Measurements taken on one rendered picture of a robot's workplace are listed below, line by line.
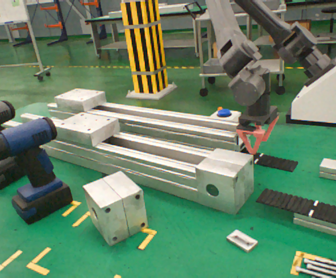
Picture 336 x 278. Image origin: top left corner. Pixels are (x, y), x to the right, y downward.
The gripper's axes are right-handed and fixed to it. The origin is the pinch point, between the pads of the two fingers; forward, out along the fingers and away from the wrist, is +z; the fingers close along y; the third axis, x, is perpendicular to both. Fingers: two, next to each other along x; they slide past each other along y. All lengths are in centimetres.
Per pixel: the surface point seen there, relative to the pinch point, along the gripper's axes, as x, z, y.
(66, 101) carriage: -71, -7, 4
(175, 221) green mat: -5.9, 4.5, 31.3
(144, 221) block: -10.4, 2.5, 36.2
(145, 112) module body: -39.9, -3.2, -2.9
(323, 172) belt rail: 16.3, 3.6, 1.7
